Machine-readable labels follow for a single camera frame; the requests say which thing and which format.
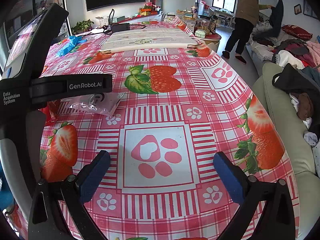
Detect white clear snack packet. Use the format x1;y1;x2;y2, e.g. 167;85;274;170
67;92;125;117

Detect green sofa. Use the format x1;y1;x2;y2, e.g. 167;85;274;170
253;62;319;239

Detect blue rubber gloves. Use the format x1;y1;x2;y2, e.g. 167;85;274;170
57;36;87;57

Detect potted green plant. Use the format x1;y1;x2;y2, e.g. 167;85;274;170
71;19;94;35

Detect white folded mat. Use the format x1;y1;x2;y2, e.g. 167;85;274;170
100;28;198;53

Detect black power adapter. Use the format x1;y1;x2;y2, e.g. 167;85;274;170
111;23;130;33

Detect red flower arrangement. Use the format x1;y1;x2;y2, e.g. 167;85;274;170
144;2;155;11

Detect strawberry pattern tablecloth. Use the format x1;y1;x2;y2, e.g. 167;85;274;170
41;34;300;239

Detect pile of clothes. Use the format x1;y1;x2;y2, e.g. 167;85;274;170
249;19;320;176

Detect person in brown vest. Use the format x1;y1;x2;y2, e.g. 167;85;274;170
222;0;272;64

